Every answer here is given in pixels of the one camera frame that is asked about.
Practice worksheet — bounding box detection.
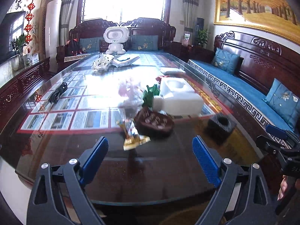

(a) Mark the blue cushion far right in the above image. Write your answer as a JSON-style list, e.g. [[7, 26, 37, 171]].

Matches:
[[211, 48, 240, 75]]

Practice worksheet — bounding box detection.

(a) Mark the person's right hand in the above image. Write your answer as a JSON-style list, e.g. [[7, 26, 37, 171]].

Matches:
[[277, 175, 300, 201]]

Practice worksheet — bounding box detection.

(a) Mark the yellow autumn trees painting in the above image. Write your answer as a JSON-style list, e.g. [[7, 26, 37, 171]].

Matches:
[[214, 0, 299, 44]]

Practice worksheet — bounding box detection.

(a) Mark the white toy robot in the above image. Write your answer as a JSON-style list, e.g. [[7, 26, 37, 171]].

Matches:
[[103, 26, 129, 54]]

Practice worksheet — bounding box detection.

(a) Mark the blue cushion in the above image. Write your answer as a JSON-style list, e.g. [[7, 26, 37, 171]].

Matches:
[[211, 48, 240, 75], [262, 78, 299, 131]]

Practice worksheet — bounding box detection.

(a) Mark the potted green plant corner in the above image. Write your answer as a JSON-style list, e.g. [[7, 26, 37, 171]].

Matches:
[[195, 29, 209, 47]]

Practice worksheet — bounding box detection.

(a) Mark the blue cushion near right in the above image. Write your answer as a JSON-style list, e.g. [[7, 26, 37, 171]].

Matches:
[[262, 78, 299, 131]]

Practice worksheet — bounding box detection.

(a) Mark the left rosewood cabinet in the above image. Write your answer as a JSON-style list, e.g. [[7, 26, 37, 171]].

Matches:
[[0, 58, 51, 129]]

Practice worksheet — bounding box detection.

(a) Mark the white flat packet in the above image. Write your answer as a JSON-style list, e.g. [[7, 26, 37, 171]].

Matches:
[[160, 67, 186, 75]]

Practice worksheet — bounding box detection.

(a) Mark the red chinese knot decoration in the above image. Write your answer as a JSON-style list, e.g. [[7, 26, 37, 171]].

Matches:
[[24, 0, 35, 44]]

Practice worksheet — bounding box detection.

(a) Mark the lucky bamboo plant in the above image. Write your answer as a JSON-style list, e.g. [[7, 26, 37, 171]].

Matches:
[[11, 33, 27, 71]]

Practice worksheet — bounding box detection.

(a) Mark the dark wooden coffee table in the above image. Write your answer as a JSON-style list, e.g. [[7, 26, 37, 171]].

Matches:
[[1, 55, 263, 205]]

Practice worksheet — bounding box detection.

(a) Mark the teal cushion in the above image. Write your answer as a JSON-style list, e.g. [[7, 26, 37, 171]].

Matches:
[[131, 34, 158, 51], [79, 37, 103, 53]]

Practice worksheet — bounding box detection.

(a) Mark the far rosewood sofa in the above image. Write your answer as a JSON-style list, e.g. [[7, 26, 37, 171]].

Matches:
[[56, 17, 176, 71]]

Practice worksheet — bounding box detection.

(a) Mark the white open booklet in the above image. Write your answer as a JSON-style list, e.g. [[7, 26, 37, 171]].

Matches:
[[111, 55, 140, 68]]

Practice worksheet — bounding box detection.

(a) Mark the yellow snack wrapper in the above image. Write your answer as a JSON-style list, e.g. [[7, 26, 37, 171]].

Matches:
[[117, 119, 151, 151]]

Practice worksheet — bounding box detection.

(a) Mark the red wrapper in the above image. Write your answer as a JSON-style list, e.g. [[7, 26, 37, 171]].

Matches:
[[156, 76, 164, 83]]

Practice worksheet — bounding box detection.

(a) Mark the white standing air conditioner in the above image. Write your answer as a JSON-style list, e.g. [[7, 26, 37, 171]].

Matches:
[[45, 0, 62, 73]]

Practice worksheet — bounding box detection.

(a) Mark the pink clear plastic bag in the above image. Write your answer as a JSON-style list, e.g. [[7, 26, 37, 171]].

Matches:
[[117, 80, 143, 118]]

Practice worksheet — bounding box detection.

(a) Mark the white crumpled floral bag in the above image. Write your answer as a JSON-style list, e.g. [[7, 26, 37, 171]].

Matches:
[[91, 54, 114, 72]]

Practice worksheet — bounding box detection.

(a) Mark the right rosewood sofa bench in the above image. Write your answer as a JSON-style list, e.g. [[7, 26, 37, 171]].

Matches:
[[187, 30, 300, 146]]

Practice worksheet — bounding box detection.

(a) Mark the green plastic bag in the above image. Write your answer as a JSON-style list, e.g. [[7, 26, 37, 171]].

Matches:
[[142, 84, 160, 108]]

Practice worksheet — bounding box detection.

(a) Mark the brown snack packet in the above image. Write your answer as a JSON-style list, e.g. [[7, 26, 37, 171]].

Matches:
[[134, 107, 174, 139]]

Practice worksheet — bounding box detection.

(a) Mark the teal cushion far left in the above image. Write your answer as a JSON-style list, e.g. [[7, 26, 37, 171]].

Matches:
[[79, 37, 103, 53]]

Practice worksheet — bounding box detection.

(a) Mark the teal cushion far right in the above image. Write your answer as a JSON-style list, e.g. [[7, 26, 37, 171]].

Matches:
[[131, 34, 158, 51]]

